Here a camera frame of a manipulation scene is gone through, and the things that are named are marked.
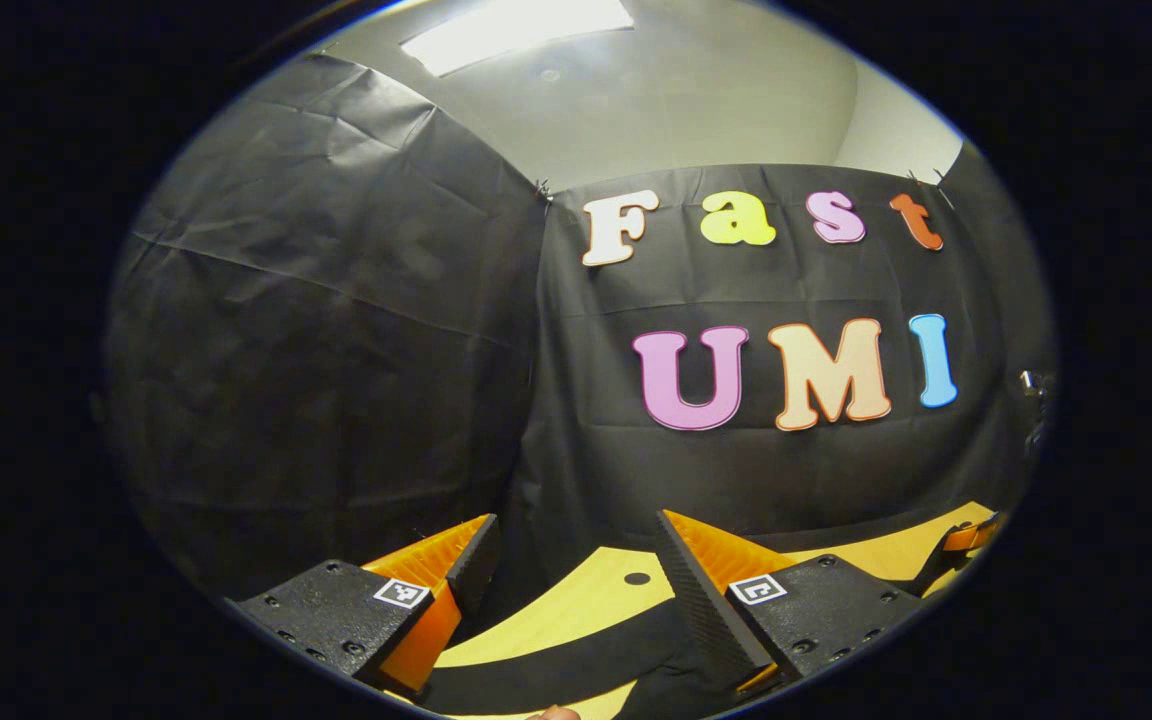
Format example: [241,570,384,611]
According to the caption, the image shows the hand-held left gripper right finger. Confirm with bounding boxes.
[653,508,937,696]

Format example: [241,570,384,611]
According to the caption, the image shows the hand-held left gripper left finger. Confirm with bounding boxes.
[226,513,502,698]

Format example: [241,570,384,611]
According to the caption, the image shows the black backdrop cloth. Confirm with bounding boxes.
[106,55,1057,601]

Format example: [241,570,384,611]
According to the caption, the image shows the rectangular ceiling light panel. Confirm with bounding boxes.
[401,0,635,77]

